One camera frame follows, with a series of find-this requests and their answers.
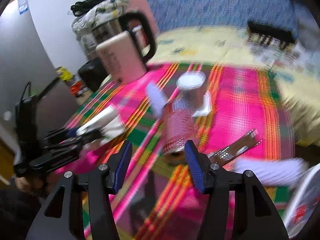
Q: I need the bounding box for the yellow small item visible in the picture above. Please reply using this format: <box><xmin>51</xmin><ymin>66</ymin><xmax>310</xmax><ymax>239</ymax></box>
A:
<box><xmin>56</xmin><ymin>66</ymin><xmax>75</xmax><ymax>85</ymax></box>

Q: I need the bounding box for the yellow pineapple bedsheet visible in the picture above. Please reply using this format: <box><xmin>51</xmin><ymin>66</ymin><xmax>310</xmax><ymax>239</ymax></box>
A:
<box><xmin>150</xmin><ymin>26</ymin><xmax>320</xmax><ymax>147</ymax></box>

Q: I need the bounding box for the black clothes bundle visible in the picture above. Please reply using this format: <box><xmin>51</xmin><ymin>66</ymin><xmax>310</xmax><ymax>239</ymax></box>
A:
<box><xmin>70</xmin><ymin>0</ymin><xmax>120</xmax><ymax>17</ymax></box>

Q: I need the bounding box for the white round bin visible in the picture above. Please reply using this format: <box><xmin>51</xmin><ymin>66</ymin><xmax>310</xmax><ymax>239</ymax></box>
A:
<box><xmin>282</xmin><ymin>164</ymin><xmax>320</xmax><ymax>240</ymax></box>

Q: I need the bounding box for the white fruit print quilt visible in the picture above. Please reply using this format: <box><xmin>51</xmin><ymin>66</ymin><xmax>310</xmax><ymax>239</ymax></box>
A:
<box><xmin>255</xmin><ymin>42</ymin><xmax>320</xmax><ymax>77</ymax></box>

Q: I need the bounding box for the clear plastic bin liner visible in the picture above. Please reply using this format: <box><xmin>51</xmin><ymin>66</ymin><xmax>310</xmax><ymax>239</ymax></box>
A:
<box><xmin>291</xmin><ymin>177</ymin><xmax>320</xmax><ymax>240</ymax></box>

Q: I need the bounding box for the brown polka dot pillow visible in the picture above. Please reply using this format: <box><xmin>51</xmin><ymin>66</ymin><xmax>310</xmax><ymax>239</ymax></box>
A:
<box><xmin>246</xmin><ymin>31</ymin><xmax>294</xmax><ymax>53</ymax></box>

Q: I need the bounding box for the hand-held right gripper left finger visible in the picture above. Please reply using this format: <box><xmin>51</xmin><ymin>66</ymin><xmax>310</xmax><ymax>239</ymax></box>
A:
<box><xmin>26</xmin><ymin>140</ymin><xmax>133</xmax><ymax>240</ymax></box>

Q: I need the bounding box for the white tissue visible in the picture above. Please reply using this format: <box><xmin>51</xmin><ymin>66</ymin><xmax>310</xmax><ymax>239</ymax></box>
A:
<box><xmin>76</xmin><ymin>105</ymin><xmax>125</xmax><ymax>145</ymax></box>

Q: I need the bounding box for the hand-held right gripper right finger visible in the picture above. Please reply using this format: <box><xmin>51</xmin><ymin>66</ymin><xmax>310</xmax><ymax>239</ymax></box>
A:
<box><xmin>184</xmin><ymin>140</ymin><xmax>288</xmax><ymax>240</ymax></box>

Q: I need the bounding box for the white paper scrap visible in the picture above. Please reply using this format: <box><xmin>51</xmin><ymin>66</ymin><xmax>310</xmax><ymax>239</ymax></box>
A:
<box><xmin>146</xmin><ymin>81</ymin><xmax>167</xmax><ymax>118</ymax></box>

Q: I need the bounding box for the pink plaid tablecloth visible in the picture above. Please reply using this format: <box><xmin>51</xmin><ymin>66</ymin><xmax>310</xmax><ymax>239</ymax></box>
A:
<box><xmin>54</xmin><ymin>61</ymin><xmax>295</xmax><ymax>240</ymax></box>

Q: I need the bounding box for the clear cup with white lid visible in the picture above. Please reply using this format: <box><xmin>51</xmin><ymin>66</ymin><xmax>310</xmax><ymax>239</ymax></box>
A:
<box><xmin>176</xmin><ymin>71</ymin><xmax>207</xmax><ymax>110</ymax></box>

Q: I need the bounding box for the small red container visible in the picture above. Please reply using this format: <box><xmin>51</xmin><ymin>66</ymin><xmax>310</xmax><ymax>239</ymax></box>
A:
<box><xmin>70</xmin><ymin>82</ymin><xmax>88</xmax><ymax>98</ymax></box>

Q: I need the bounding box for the pink drink can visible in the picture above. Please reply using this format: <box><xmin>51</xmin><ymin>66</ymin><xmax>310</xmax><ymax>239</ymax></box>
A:
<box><xmin>161</xmin><ymin>100</ymin><xmax>198</xmax><ymax>165</ymax></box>

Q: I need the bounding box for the pink bottle warmer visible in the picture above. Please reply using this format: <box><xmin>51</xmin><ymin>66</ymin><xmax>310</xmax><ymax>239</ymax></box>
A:
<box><xmin>96</xmin><ymin>31</ymin><xmax>148</xmax><ymax>83</ymax></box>

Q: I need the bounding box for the grey refrigerator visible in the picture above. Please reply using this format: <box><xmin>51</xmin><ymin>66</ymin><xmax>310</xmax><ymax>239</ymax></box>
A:
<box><xmin>0</xmin><ymin>0</ymin><xmax>80</xmax><ymax>140</ymax></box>

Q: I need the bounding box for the black folded cloth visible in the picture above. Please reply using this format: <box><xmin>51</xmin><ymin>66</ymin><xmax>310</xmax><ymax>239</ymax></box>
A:
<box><xmin>247</xmin><ymin>21</ymin><xmax>295</xmax><ymax>43</ymax></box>

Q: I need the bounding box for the pineapple print bedding pile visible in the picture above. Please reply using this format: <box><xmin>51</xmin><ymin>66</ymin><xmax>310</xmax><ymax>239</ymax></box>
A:
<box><xmin>71</xmin><ymin>0</ymin><xmax>130</xmax><ymax>55</ymax></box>

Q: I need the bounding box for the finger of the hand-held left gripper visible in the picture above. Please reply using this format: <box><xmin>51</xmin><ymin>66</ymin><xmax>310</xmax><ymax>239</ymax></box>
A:
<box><xmin>46</xmin><ymin>129</ymin><xmax>105</xmax><ymax>153</ymax></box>
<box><xmin>43</xmin><ymin>127</ymin><xmax>78</xmax><ymax>144</ymax></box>

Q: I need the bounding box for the steel electric kettle black handle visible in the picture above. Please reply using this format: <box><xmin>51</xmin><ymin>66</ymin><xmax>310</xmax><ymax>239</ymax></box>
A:
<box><xmin>91</xmin><ymin>12</ymin><xmax>157</xmax><ymax>67</ymax></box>

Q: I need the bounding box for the brown foil wrapper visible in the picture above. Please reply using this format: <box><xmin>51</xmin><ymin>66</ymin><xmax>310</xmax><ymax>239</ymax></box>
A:
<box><xmin>207</xmin><ymin>129</ymin><xmax>262</xmax><ymax>165</ymax></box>

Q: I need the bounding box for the blue floral cloth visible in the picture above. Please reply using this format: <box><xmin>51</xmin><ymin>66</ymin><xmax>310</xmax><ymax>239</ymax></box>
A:
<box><xmin>137</xmin><ymin>0</ymin><xmax>300</xmax><ymax>34</ymax></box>

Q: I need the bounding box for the white foam net sleeve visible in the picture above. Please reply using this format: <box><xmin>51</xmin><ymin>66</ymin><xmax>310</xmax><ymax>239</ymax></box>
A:
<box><xmin>234</xmin><ymin>157</ymin><xmax>309</xmax><ymax>187</ymax></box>

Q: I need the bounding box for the clear plastic jelly cup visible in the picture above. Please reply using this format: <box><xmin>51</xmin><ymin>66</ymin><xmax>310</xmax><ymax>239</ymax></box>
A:
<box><xmin>192</xmin><ymin>91</ymin><xmax>212</xmax><ymax>117</ymax></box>

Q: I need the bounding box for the black case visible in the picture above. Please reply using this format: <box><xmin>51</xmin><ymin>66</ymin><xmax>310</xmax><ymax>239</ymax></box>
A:
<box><xmin>78</xmin><ymin>59</ymin><xmax>112</xmax><ymax>93</ymax></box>

